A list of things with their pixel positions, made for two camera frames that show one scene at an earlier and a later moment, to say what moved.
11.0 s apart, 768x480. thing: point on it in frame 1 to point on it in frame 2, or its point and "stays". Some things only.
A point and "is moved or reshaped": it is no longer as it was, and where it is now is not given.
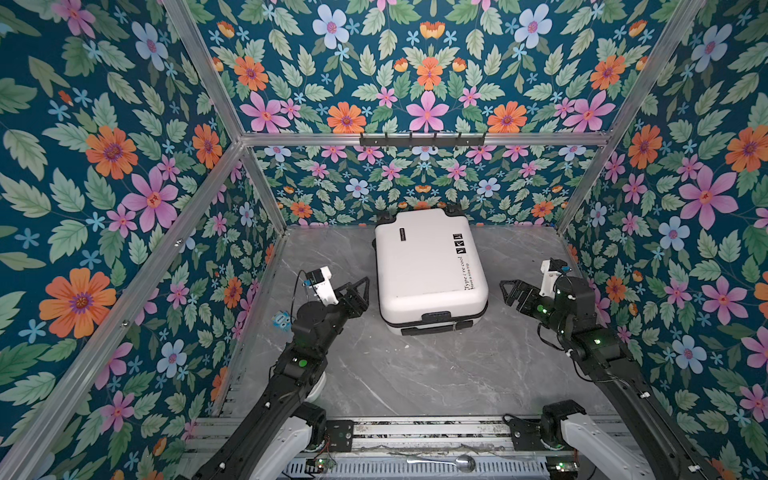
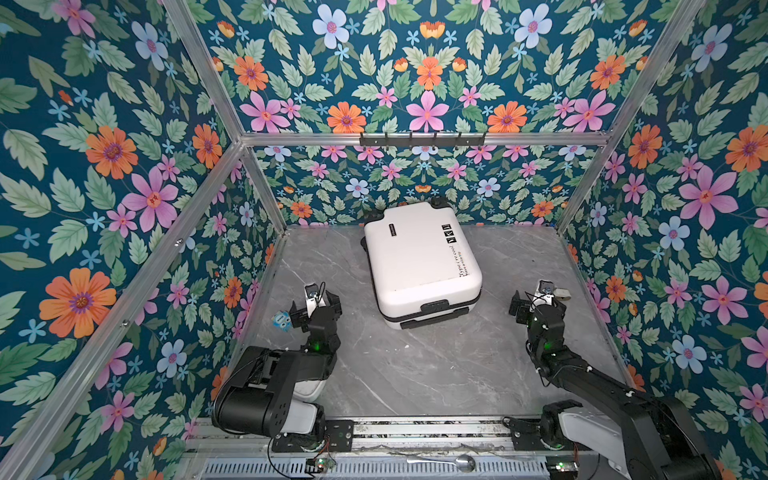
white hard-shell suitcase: (429, 277) is moved or reshaped
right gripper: (531, 293) to (523, 307)
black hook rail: (422, 141) stays
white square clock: (317, 390) stays
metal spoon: (464, 463) stays
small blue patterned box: (283, 320) stays
